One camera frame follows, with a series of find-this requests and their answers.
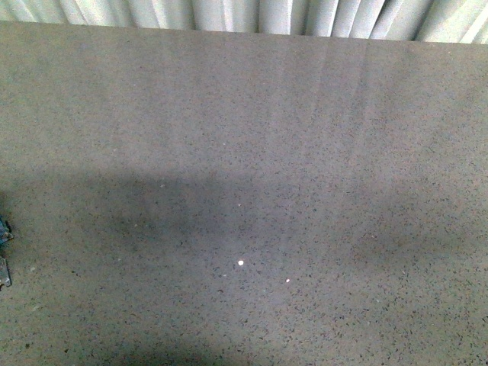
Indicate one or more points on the white pleated curtain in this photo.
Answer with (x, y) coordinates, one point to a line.
(424, 21)

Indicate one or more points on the blue switch block upper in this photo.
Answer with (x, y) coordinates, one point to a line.
(5, 231)

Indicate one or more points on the grey switch block lower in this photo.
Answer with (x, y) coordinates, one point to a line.
(5, 278)

